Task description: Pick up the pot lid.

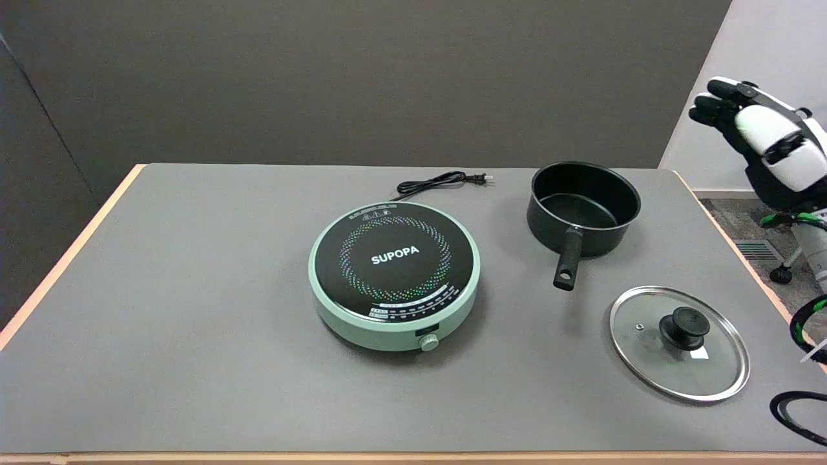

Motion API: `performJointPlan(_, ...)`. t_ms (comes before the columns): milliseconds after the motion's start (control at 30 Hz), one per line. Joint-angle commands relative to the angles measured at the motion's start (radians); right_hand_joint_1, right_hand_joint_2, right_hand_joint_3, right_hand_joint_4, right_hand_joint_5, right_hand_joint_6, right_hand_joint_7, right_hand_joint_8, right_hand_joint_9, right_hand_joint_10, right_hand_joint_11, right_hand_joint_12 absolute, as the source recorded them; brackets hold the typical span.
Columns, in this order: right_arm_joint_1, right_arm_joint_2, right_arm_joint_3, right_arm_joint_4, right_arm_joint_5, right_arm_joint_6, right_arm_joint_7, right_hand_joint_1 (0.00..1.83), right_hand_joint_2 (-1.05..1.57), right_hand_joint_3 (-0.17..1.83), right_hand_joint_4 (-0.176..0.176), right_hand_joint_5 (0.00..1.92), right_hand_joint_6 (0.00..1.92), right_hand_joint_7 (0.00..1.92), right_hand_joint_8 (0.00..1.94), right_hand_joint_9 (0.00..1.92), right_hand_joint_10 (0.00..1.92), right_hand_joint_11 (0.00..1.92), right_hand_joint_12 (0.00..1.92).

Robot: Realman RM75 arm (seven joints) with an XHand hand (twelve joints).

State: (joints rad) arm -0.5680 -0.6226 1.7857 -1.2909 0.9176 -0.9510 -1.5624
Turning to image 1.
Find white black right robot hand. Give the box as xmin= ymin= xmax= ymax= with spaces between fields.
xmin=688 ymin=76 xmax=827 ymax=214

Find glass pot lid black knob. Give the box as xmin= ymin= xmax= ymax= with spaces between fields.
xmin=609 ymin=285 xmax=751 ymax=402

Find floor vent grille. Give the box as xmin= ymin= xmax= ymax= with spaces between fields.
xmin=733 ymin=239 xmax=786 ymax=262

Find metal stand legs with casters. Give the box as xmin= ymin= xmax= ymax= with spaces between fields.
xmin=770 ymin=249 xmax=806 ymax=285

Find green round induction cooker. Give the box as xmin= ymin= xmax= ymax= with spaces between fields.
xmin=308 ymin=201 xmax=481 ymax=353

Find green wrapped cable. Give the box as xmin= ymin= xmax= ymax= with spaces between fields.
xmin=760 ymin=211 xmax=827 ymax=233

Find black cable with green tape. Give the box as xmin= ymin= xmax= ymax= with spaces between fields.
xmin=790 ymin=294 xmax=827 ymax=366

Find black saucepan with handle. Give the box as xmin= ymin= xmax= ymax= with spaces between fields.
xmin=526 ymin=161 xmax=642 ymax=292

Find black cable loop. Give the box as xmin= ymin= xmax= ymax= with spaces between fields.
xmin=769 ymin=391 xmax=827 ymax=448

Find black power cord with plug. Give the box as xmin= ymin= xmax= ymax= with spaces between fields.
xmin=390 ymin=170 xmax=495 ymax=202

